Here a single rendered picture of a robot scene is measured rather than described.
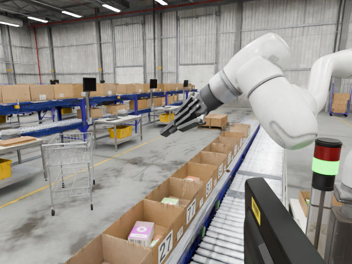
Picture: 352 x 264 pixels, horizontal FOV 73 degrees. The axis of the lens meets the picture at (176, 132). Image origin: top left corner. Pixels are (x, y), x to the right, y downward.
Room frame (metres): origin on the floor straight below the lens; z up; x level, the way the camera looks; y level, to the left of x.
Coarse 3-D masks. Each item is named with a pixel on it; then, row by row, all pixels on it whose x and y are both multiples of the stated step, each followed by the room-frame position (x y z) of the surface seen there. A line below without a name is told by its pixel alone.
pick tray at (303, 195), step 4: (300, 192) 1.90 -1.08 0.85; (304, 192) 1.93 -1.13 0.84; (308, 192) 1.92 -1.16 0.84; (300, 196) 1.89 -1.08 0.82; (304, 196) 1.93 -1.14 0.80; (308, 196) 1.92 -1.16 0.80; (300, 200) 1.88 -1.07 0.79; (304, 200) 1.76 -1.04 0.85; (300, 204) 1.86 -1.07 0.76; (304, 204) 1.74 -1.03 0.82; (332, 204) 1.86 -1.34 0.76; (336, 204) 1.86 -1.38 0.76; (340, 204) 1.85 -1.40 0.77; (304, 208) 1.73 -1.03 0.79; (304, 212) 1.72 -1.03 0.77
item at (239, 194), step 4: (228, 192) 2.05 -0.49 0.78; (232, 192) 2.04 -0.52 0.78; (236, 192) 2.02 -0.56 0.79; (240, 192) 2.01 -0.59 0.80; (244, 192) 1.99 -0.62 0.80; (232, 196) 2.04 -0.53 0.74; (236, 196) 2.02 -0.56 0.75; (240, 196) 2.01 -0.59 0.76; (244, 196) 1.99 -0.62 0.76; (280, 200) 1.87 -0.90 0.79
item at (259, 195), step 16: (256, 192) 0.49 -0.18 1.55; (272, 192) 0.48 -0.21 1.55; (256, 208) 0.45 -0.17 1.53; (272, 208) 0.41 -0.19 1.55; (256, 224) 0.45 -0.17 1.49; (272, 224) 0.37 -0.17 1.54; (288, 224) 0.36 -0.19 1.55; (256, 240) 0.41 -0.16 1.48; (272, 240) 0.35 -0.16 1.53; (288, 240) 0.32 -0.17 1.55; (304, 240) 0.32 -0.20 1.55; (256, 256) 0.38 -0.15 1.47; (272, 256) 0.34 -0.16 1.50; (288, 256) 0.29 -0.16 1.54; (304, 256) 0.29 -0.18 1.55; (320, 256) 0.28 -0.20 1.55
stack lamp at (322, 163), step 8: (320, 152) 0.49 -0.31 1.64; (328, 152) 0.48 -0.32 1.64; (336, 152) 0.48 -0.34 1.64; (320, 160) 0.49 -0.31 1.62; (328, 160) 0.48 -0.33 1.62; (336, 160) 0.48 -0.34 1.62; (312, 168) 0.51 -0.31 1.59; (320, 168) 0.49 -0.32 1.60; (328, 168) 0.48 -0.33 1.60; (336, 168) 0.48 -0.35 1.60
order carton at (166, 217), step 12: (144, 204) 1.40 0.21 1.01; (156, 204) 1.37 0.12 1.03; (168, 204) 1.33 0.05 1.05; (120, 216) 1.20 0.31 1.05; (132, 216) 1.29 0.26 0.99; (144, 216) 1.40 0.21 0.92; (156, 216) 1.37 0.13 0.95; (168, 216) 1.33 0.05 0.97; (180, 216) 1.23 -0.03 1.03; (108, 228) 1.10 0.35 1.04; (120, 228) 1.19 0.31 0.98; (132, 228) 1.28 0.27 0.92; (156, 228) 1.32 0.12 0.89; (168, 228) 1.09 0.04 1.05; (180, 228) 1.23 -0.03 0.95; (156, 252) 0.97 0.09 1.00
